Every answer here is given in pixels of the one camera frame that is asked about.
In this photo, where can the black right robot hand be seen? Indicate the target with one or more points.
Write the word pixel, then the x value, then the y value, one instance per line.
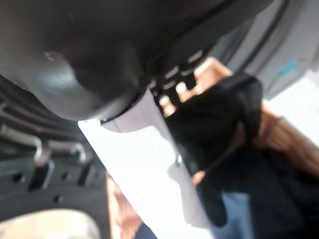
pixel 99 37

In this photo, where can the black garment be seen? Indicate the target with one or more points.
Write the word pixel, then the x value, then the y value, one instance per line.
pixel 286 199

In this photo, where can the round glass washer door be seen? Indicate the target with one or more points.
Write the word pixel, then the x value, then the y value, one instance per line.
pixel 37 174

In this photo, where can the dark grey garment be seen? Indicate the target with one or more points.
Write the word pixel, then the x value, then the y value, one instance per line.
pixel 214 119

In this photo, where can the rectangular wicker laundry basket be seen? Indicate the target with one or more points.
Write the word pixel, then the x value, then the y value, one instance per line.
pixel 214 69

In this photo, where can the blue garment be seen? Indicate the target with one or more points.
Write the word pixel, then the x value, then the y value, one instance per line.
pixel 234 216

